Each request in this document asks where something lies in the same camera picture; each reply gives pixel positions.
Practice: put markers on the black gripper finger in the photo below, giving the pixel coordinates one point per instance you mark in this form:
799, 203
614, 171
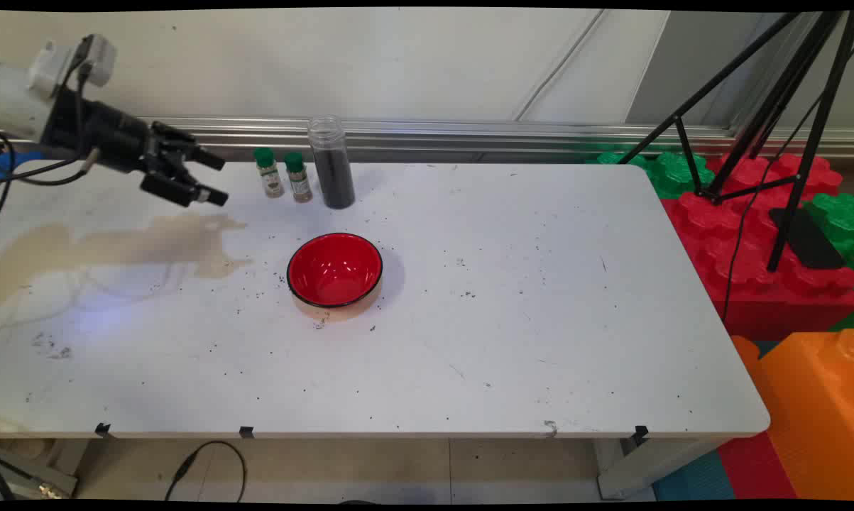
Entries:
185, 191
196, 152

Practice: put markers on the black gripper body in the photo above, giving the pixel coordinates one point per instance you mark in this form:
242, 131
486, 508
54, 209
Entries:
107, 135

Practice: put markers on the clear plastic jar black seeds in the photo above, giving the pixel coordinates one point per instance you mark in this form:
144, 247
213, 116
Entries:
334, 177

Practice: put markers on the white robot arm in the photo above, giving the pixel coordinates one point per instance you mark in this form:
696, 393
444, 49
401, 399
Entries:
15, 99

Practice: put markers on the green-capped spice bottle grey contents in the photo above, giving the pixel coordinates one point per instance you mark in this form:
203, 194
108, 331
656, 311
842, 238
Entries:
269, 177

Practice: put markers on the green-capped spice bottle brown contents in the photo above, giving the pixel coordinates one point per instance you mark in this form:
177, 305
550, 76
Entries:
299, 181

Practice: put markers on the blue foam block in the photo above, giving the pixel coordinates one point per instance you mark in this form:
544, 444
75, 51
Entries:
4, 165

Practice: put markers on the red bowl black rim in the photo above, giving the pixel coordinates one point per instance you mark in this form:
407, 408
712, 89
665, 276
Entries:
334, 270

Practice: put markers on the green foam block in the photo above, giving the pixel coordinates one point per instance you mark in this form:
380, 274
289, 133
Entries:
671, 174
842, 220

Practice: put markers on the grey table leg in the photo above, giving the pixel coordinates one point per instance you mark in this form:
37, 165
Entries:
647, 468

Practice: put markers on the teal floor mat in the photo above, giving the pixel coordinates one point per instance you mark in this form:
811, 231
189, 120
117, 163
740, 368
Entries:
693, 479

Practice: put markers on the black tripod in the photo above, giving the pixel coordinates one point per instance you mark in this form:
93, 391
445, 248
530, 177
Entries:
813, 142

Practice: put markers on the black flat plate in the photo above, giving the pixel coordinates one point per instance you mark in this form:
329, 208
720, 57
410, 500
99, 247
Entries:
813, 245

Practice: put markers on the red floor mat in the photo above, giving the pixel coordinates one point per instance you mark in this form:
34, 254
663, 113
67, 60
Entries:
753, 468

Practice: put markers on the orange foam block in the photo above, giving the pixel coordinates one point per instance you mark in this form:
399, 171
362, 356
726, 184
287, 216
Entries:
810, 411

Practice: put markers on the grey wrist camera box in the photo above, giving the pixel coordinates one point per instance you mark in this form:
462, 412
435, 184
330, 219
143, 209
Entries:
50, 64

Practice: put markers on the aluminium wall rail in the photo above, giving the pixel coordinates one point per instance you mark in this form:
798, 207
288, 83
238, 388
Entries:
469, 135

